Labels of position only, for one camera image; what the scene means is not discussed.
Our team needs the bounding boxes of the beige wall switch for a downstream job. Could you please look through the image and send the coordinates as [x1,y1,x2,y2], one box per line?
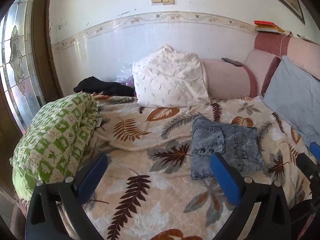
[151,0,175,5]

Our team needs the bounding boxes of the blue denim pants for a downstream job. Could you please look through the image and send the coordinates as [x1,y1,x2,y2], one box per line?
[190,116,266,180]

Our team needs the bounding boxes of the pink quilted bolster pillow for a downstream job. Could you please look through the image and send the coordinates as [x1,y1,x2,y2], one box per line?
[201,59,258,100]

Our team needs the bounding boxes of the leaf pattern fleece blanket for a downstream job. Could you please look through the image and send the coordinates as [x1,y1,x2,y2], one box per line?
[81,95,310,239]

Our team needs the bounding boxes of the green patterned folded quilt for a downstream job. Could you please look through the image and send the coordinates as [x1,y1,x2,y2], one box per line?
[10,93,98,201]

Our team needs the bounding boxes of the stained glass door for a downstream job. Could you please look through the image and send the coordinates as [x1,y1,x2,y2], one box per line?
[1,0,62,133]

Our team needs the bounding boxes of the light blue pillow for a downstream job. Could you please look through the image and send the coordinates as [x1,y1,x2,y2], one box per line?
[263,56,319,146]

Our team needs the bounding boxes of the cream floral pillow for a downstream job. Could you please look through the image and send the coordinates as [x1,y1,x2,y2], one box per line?
[132,44,210,108]

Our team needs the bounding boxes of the black garment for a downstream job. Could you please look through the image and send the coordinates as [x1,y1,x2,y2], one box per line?
[73,76,135,96]

